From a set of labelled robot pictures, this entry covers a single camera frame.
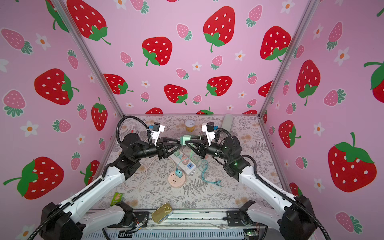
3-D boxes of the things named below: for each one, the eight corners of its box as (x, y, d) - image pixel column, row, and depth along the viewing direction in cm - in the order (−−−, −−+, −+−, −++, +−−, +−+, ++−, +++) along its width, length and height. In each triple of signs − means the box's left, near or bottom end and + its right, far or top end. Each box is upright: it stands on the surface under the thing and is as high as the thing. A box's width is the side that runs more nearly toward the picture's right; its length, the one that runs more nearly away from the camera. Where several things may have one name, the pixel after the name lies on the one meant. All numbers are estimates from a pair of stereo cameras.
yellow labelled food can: (185, 132, 113) (184, 126, 108) (185, 125, 118) (185, 119, 113) (194, 132, 113) (194, 126, 108) (194, 125, 118) (194, 119, 113)
